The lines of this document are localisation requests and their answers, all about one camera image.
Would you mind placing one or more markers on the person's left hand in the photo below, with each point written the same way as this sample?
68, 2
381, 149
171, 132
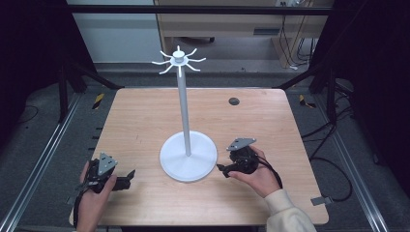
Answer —
93, 199

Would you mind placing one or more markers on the black curtain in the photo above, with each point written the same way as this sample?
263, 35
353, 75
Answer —
377, 64
29, 48

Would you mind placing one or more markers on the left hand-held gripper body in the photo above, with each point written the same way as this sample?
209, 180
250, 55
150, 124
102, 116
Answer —
105, 164

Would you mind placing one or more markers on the black horizontal frame bar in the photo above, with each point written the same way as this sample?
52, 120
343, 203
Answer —
193, 9

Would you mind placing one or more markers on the aluminium floor rail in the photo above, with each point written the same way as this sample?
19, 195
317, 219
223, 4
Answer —
351, 161
42, 154

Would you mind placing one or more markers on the white cabinet panel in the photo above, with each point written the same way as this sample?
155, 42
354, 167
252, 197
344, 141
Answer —
119, 37

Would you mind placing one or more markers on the white hook stand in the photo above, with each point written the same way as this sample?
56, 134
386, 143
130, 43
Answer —
188, 159

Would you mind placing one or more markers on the person's right hand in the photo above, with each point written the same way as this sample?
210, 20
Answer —
261, 179

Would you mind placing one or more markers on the round grey table grommet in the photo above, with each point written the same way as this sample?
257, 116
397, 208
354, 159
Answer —
234, 101

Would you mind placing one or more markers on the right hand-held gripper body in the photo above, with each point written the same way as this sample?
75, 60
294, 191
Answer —
245, 159

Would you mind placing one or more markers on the grey metal bracket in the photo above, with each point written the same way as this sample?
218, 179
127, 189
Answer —
320, 200

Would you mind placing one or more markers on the yellow black striped tape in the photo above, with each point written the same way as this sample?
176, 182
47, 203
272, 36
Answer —
305, 101
98, 101

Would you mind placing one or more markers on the black frame strut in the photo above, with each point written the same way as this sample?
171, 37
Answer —
64, 93
330, 90

